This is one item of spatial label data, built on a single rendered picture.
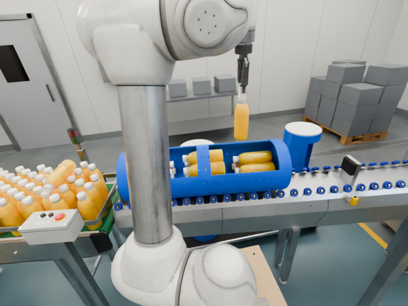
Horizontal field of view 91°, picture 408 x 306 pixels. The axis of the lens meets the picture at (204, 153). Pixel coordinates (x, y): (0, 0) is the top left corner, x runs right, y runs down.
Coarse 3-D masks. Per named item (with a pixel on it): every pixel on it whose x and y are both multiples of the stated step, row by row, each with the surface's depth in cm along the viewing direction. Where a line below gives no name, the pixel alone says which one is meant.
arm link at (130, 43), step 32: (96, 0) 34; (128, 0) 32; (96, 32) 35; (128, 32) 33; (160, 32) 33; (128, 64) 35; (160, 64) 37; (128, 96) 39; (160, 96) 41; (128, 128) 41; (160, 128) 42; (128, 160) 43; (160, 160) 44; (160, 192) 46; (160, 224) 48; (128, 256) 49; (160, 256) 48; (128, 288) 51; (160, 288) 48
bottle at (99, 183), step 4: (92, 180) 110; (96, 180) 110; (100, 180) 112; (92, 184) 110; (96, 184) 110; (100, 184) 112; (104, 184) 114; (100, 188) 112; (104, 188) 114; (100, 192) 113; (104, 192) 114; (108, 192) 118; (104, 196) 115; (104, 200) 116; (108, 204) 118
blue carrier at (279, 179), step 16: (208, 144) 115; (224, 144) 116; (240, 144) 118; (256, 144) 120; (272, 144) 121; (176, 160) 125; (208, 160) 100; (224, 160) 127; (272, 160) 125; (288, 160) 100; (176, 176) 126; (208, 176) 99; (224, 176) 100; (240, 176) 100; (256, 176) 100; (272, 176) 100; (288, 176) 101; (128, 192) 101; (176, 192) 103; (192, 192) 104; (208, 192) 105; (224, 192) 107; (240, 192) 110
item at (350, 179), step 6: (348, 156) 118; (342, 162) 120; (348, 162) 115; (354, 162) 113; (342, 168) 120; (348, 168) 115; (354, 168) 112; (360, 168) 112; (342, 174) 123; (348, 174) 116; (354, 174) 114; (348, 180) 118; (354, 180) 116
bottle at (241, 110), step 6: (240, 102) 96; (240, 108) 97; (246, 108) 97; (234, 114) 100; (240, 114) 98; (246, 114) 98; (234, 120) 102; (240, 120) 99; (246, 120) 100; (234, 126) 103; (240, 126) 101; (246, 126) 102; (234, 132) 105; (240, 132) 103; (246, 132) 104; (240, 138) 104
